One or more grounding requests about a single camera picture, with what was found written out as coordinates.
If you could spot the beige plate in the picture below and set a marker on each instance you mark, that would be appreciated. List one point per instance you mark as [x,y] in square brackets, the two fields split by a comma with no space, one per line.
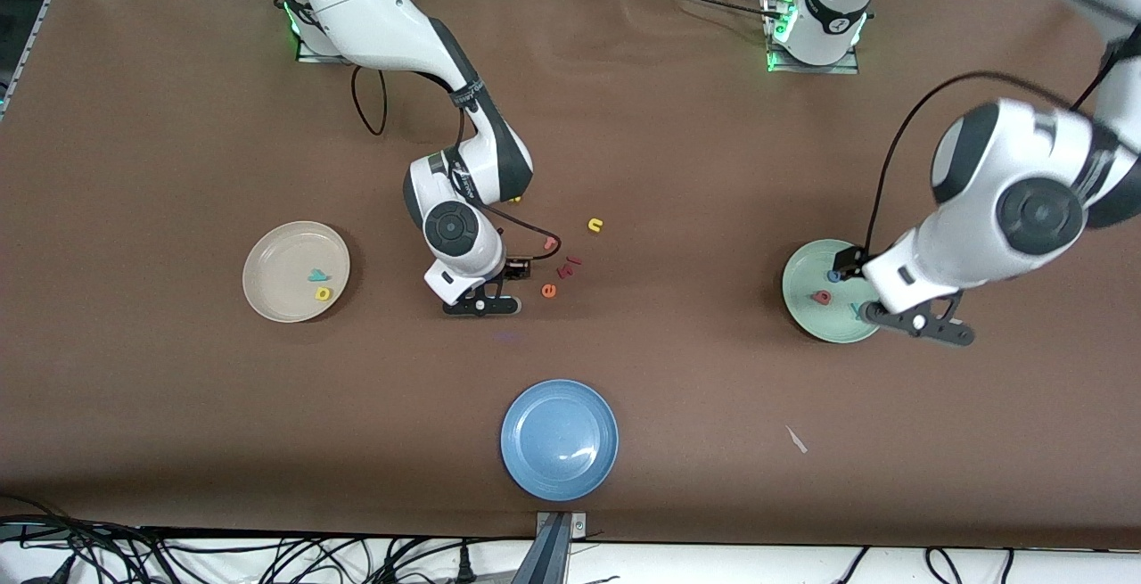
[281,259]

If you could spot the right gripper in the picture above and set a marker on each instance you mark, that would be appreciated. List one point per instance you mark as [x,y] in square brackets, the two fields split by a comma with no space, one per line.
[514,267]

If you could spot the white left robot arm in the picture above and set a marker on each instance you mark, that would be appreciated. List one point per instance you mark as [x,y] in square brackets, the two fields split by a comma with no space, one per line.
[980,174]

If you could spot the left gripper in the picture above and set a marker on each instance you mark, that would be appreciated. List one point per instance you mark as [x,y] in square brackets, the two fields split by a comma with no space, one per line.
[848,260]

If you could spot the white paper scrap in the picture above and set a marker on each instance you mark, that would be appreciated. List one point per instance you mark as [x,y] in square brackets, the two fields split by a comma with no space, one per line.
[796,440]

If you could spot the black power plug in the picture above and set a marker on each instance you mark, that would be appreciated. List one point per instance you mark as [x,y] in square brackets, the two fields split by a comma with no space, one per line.
[464,566]

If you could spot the dark red foam letter k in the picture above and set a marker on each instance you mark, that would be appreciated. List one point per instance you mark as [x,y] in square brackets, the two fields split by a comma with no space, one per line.
[565,271]

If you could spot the pale green plate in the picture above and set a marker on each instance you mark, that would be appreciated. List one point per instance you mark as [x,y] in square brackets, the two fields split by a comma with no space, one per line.
[807,316]

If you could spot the brown table cover sheet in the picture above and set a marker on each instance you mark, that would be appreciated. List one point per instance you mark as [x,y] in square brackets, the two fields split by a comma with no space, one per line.
[178,388]

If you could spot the dark camera mount post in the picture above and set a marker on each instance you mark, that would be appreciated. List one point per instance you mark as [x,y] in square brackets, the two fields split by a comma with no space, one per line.
[548,557]

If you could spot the blue plate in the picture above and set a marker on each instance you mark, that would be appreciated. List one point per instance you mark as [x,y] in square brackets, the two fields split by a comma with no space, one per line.
[559,440]

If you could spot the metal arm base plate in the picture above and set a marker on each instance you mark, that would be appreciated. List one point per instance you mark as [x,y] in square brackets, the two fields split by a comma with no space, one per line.
[312,54]
[842,68]

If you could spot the teal foam letter y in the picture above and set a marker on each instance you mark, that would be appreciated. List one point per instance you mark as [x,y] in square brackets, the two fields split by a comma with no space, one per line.
[317,278]

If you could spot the pink foam letter b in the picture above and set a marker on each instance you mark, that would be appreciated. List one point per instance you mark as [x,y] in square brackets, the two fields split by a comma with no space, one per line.
[816,296]

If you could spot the small metal bracket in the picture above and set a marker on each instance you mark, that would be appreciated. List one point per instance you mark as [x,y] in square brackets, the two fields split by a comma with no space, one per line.
[579,526]

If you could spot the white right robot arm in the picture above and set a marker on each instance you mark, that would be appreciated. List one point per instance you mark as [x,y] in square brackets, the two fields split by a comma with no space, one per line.
[374,4]

